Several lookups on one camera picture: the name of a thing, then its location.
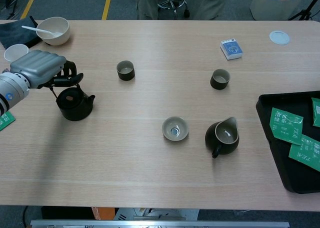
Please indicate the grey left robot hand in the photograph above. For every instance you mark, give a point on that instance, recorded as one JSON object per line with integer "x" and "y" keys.
{"x": 37, "y": 65}

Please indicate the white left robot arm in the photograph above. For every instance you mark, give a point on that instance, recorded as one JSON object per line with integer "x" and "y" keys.
{"x": 10, "y": 93}

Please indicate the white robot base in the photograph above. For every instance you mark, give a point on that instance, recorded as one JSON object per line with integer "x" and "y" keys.
{"x": 155, "y": 214}

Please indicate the dark cylindrical teacup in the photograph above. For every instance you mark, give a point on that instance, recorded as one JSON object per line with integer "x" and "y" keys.
{"x": 220, "y": 84}
{"x": 126, "y": 75}

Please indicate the white paper cup green print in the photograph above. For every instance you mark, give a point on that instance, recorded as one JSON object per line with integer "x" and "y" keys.
{"x": 15, "y": 53}

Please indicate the cream bowl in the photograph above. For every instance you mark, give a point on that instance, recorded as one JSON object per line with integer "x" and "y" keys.
{"x": 53, "y": 41}

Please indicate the white plastic spoon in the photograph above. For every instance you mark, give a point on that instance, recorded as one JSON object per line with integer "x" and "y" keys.
{"x": 45, "y": 32}

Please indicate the dark grey cloth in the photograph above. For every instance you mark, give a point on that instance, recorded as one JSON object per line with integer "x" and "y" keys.
{"x": 15, "y": 35}

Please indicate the green tea packet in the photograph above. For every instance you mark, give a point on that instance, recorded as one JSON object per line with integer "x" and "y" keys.
{"x": 285, "y": 125}
{"x": 305, "y": 153}
{"x": 6, "y": 121}
{"x": 317, "y": 113}

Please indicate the person leg khaki trousers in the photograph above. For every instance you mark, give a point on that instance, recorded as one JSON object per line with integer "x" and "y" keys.
{"x": 147, "y": 5}
{"x": 212, "y": 5}

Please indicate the wide grey tea bowl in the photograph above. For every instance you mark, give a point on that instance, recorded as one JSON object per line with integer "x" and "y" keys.
{"x": 168, "y": 134}

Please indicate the orange object under table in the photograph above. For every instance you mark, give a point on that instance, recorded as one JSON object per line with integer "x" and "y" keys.
{"x": 100, "y": 213}

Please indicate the blue and white card box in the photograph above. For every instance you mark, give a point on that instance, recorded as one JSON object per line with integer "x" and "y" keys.
{"x": 232, "y": 49}

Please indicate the grey round table cap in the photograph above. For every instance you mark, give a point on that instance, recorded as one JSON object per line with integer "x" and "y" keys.
{"x": 279, "y": 37}

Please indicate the white storage bin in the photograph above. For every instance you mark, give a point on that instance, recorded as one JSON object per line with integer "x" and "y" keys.
{"x": 275, "y": 8}

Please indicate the black tripod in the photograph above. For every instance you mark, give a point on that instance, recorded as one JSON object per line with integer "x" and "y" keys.
{"x": 303, "y": 13}

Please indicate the black plastic tray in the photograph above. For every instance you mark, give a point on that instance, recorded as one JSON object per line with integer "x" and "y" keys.
{"x": 300, "y": 173}

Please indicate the aluminium rail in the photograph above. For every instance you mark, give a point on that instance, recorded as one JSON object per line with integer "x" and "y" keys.
{"x": 160, "y": 224}

